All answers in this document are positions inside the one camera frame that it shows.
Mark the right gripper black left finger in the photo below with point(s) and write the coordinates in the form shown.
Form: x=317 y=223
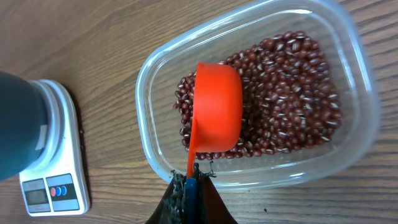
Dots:
x=171 y=208

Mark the clear plastic food container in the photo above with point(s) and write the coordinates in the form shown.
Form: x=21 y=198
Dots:
x=325 y=21

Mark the red adzuki beans in container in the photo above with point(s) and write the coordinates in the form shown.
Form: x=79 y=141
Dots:
x=289 y=100

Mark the red measuring scoop blue handle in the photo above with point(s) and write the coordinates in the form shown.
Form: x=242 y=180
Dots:
x=216 y=123

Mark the white digital kitchen scale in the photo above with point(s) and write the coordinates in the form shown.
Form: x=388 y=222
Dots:
x=55 y=185

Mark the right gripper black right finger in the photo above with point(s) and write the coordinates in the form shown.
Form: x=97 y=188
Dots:
x=211 y=208

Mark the teal plastic bowl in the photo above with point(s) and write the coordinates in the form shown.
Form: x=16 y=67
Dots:
x=23 y=119

